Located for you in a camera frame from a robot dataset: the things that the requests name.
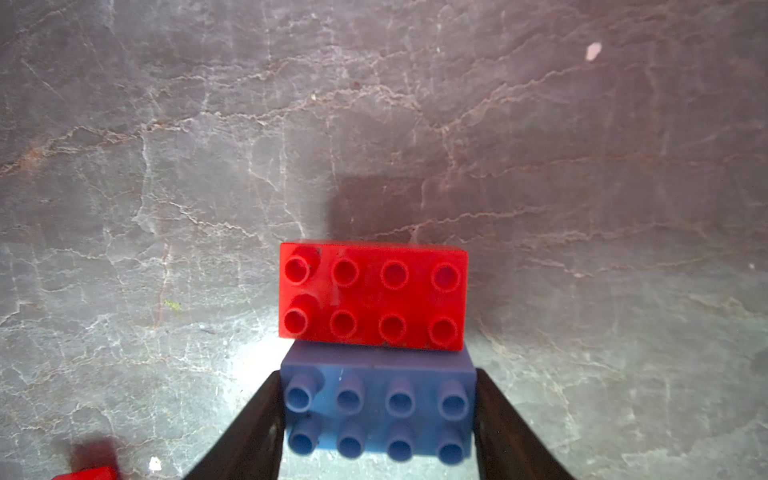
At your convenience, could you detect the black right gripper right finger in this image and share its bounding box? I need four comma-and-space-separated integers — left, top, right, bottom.
473, 368, 573, 480

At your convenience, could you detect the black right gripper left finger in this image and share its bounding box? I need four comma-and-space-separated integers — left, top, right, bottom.
185, 371, 286, 480

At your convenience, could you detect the red lego brick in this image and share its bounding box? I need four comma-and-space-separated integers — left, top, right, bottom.
52, 466, 118, 480
278, 240, 469, 351

